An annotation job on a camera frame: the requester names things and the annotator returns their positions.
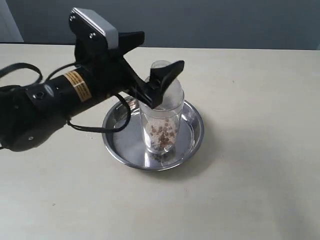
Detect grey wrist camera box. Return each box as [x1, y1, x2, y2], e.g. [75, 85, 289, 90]
[71, 7, 119, 50]

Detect clear plastic bottle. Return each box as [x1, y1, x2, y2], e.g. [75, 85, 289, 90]
[138, 59, 185, 156]

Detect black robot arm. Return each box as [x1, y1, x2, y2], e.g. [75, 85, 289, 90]
[0, 8, 185, 152]

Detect round steel tray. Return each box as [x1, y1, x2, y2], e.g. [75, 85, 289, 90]
[102, 96, 205, 171]

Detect black cable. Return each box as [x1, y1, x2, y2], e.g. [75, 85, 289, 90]
[0, 62, 133, 151]

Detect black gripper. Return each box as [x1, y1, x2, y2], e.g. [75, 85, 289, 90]
[69, 14, 185, 109]

